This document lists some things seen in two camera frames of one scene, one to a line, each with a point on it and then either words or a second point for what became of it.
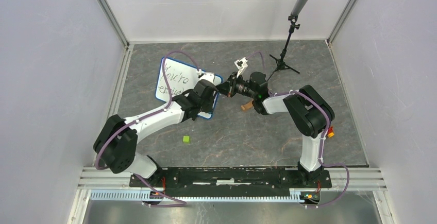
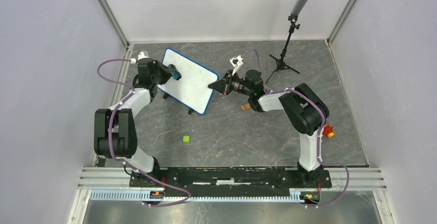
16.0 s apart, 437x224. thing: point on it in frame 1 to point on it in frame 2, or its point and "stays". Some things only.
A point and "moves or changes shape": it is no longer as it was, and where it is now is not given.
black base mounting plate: [231, 182] stays
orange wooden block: [248, 105] stays
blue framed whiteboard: [182, 78] moves or changes shape
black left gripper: [208, 107] to [166, 73]
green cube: [186, 138] stays
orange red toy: [330, 133] stays
